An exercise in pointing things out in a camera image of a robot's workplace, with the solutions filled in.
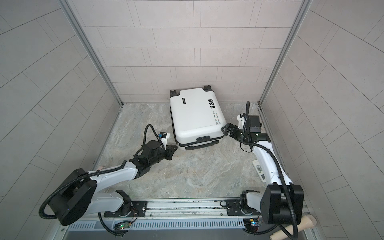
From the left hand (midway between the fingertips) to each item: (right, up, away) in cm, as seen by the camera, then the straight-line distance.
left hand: (180, 145), depth 84 cm
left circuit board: (-22, -31, -19) cm, 42 cm away
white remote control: (+44, -12, 0) cm, 46 cm away
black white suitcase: (+10, +16, -2) cm, 18 cm away
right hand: (+26, +9, -2) cm, 28 cm away
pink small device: (-44, -12, -1) cm, 46 cm away
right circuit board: (+35, -32, -15) cm, 50 cm away
